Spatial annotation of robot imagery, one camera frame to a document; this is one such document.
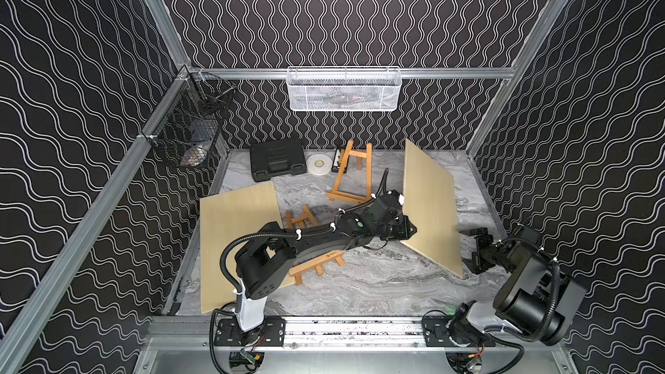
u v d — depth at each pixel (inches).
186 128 36.5
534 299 17.6
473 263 31.9
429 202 40.4
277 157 45.5
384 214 25.1
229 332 29.1
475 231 32.1
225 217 38.4
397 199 30.1
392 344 29.2
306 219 38.3
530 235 27.3
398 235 28.1
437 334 28.9
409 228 27.7
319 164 44.8
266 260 19.7
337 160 44.7
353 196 39.4
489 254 29.4
